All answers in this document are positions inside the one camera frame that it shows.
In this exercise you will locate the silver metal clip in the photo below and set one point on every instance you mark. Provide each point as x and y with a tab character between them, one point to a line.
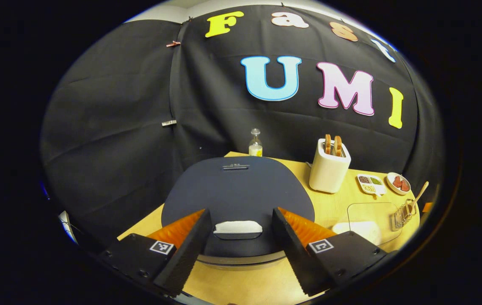
169	123

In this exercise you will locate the black backdrop cloth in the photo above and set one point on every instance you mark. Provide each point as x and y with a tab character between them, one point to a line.
109	114

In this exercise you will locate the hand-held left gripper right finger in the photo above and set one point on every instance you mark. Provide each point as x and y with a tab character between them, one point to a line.
293	254

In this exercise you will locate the white round plate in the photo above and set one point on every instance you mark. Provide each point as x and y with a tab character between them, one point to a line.
389	182

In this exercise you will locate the wooden spoon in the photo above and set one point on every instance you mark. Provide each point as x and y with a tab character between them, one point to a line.
420	192

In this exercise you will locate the clear plastic rice box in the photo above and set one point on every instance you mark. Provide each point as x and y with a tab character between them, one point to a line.
372	212

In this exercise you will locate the pink clothes peg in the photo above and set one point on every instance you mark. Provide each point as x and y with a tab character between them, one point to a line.
173	43

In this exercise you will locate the white toaster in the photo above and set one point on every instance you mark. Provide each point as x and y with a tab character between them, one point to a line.
327	173

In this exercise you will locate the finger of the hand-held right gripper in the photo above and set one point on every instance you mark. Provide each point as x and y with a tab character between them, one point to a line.
427	207

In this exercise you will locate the red meat piece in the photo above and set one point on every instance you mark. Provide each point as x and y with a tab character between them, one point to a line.
405	185
397	181

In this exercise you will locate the dark grey rice cooker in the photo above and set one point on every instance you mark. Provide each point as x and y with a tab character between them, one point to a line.
240	190

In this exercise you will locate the white divided bean dish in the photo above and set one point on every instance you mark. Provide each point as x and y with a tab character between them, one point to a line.
372	188

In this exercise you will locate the small glass bottle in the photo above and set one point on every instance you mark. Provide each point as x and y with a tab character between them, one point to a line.
255	150

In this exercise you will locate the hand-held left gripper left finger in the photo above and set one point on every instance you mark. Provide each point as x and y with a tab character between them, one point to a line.
190	252

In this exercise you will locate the toast bread slice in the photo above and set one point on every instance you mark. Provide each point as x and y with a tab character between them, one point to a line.
338	146
328	145

